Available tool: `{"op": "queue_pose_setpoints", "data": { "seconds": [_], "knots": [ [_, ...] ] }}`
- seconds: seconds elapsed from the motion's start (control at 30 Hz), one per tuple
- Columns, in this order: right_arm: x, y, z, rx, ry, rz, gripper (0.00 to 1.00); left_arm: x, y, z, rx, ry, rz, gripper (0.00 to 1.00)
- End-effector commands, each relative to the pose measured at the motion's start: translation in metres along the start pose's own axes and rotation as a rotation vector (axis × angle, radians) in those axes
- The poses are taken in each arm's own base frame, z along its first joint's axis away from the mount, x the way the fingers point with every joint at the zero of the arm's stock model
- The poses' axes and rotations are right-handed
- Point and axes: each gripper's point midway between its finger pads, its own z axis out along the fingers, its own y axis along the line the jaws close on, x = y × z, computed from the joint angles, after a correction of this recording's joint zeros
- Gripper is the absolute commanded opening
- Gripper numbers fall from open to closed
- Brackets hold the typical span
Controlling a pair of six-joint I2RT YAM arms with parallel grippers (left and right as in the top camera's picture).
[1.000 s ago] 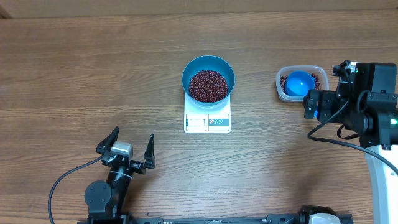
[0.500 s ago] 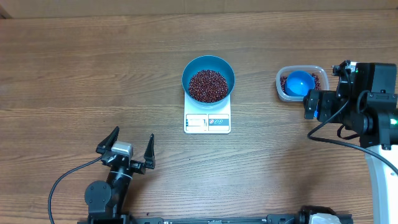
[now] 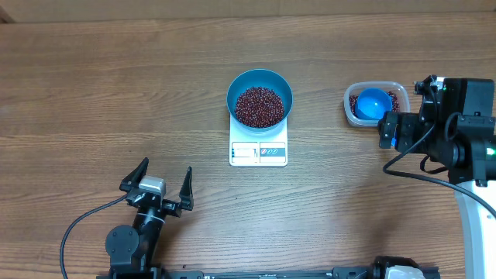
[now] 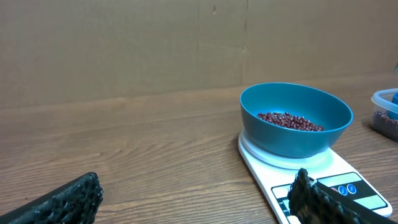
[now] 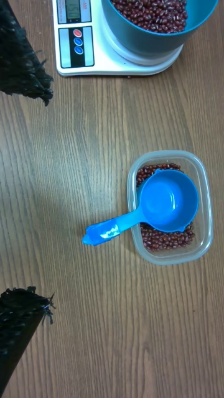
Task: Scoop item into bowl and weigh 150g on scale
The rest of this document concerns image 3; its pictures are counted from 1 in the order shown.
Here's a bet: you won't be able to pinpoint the red beans in bowl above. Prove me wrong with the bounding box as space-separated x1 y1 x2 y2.
235 87 284 129

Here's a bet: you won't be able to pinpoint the blue plastic measuring scoop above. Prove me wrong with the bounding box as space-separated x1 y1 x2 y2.
353 88 394 121

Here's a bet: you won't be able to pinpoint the teal blue bowl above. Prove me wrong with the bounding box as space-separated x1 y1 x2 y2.
226 68 294 129

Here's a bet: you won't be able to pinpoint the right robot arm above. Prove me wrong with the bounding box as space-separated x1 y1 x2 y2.
378 75 495 278

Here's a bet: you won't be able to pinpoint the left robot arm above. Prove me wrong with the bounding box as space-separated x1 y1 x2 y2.
105 158 194 279

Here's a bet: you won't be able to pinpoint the white digital kitchen scale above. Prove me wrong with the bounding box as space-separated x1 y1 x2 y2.
229 116 288 167

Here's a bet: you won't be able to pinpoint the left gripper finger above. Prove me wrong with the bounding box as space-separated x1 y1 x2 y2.
119 157 149 193
179 166 194 211

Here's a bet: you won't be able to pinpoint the clear plastic food container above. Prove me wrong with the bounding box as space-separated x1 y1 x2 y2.
343 81 411 128

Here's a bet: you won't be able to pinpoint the red adzuki beans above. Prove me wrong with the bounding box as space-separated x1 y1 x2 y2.
349 91 400 116

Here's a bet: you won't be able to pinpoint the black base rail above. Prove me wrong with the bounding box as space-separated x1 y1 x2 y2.
96 255 441 279

